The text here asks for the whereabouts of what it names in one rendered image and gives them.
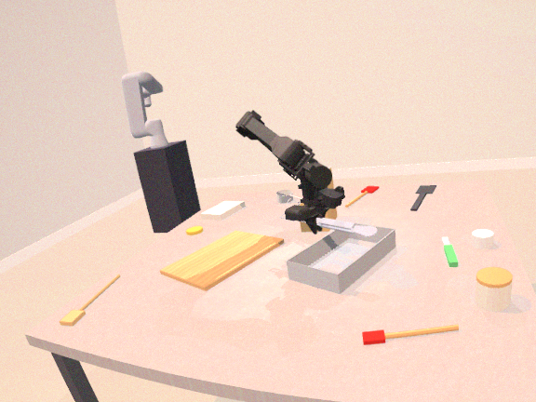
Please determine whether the cream jar with orange lid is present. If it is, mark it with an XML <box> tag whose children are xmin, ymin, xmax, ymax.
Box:
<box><xmin>475</xmin><ymin>267</ymin><xmax>513</xmax><ymax>312</ymax></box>

